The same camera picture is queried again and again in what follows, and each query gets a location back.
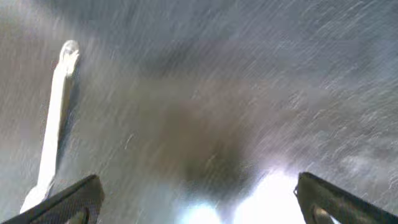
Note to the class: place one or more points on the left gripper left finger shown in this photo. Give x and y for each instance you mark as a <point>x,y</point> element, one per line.
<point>71,202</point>

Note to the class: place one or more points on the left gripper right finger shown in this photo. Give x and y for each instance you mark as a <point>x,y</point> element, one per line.
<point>335,202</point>

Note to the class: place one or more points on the wrench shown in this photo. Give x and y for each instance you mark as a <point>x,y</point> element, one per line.
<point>51,130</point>

